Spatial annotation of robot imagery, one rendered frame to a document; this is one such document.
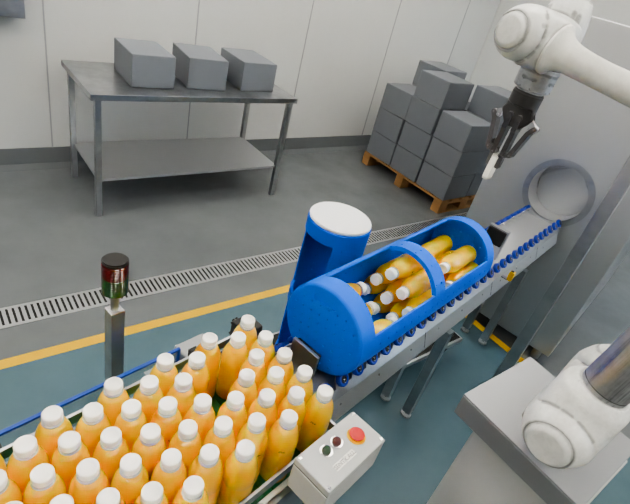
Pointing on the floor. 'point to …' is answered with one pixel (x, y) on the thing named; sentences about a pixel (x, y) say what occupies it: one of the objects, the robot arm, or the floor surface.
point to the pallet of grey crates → (436, 133)
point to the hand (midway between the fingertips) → (492, 166)
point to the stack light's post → (114, 342)
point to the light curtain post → (580, 248)
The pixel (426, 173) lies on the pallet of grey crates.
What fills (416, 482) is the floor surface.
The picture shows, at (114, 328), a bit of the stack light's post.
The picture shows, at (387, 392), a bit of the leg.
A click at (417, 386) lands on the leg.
